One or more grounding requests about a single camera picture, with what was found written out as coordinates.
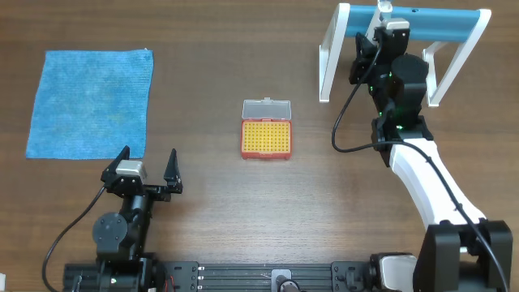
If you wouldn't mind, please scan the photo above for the red and yellow tip box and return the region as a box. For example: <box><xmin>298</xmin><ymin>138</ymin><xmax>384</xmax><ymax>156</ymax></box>
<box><xmin>239</xmin><ymin>97</ymin><xmax>294</xmax><ymax>161</ymax></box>

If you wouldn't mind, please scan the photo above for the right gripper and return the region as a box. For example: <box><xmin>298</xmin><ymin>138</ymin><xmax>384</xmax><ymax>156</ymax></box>
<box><xmin>355</xmin><ymin>27</ymin><xmax>409</xmax><ymax>62</ymax></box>

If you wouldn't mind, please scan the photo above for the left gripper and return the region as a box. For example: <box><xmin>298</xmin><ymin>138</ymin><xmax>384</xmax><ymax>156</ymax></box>
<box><xmin>101</xmin><ymin>145</ymin><xmax>184</xmax><ymax>203</ymax></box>

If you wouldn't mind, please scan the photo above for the mounting rail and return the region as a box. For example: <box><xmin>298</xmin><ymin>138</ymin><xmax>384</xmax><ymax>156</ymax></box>
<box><xmin>62</xmin><ymin>261</ymin><xmax>418</xmax><ymax>292</ymax></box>

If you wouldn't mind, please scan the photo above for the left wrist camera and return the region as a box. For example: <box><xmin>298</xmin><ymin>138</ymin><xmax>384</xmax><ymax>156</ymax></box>
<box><xmin>114</xmin><ymin>159</ymin><xmax>148</xmax><ymax>180</ymax></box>

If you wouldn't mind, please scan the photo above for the white and blue stand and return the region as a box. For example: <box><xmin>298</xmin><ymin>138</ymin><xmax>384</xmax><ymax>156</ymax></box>
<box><xmin>318</xmin><ymin>2</ymin><xmax>493</xmax><ymax>109</ymax></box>

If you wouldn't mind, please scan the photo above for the blue cloth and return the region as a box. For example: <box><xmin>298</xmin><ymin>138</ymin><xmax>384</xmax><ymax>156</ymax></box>
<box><xmin>25</xmin><ymin>49</ymin><xmax>155</xmax><ymax>161</ymax></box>

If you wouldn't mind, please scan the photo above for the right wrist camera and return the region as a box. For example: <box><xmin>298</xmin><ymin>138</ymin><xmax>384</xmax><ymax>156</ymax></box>
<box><xmin>381</xmin><ymin>17</ymin><xmax>411</xmax><ymax>32</ymax></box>

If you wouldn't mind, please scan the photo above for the white pipette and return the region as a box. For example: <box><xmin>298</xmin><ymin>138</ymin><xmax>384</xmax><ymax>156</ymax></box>
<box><xmin>366</xmin><ymin>0</ymin><xmax>394</xmax><ymax>40</ymax></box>

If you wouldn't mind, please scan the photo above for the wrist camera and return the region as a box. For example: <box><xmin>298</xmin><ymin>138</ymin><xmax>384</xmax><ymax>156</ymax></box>
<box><xmin>381</xmin><ymin>17</ymin><xmax>411</xmax><ymax>32</ymax></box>
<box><xmin>114</xmin><ymin>159</ymin><xmax>148</xmax><ymax>180</ymax></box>

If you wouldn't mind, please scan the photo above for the black cable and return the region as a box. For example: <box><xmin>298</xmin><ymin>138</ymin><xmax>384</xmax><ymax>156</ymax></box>
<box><xmin>331</xmin><ymin>38</ymin><xmax>403</xmax><ymax>154</ymax></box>
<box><xmin>41</xmin><ymin>185</ymin><xmax>108</xmax><ymax>292</ymax></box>

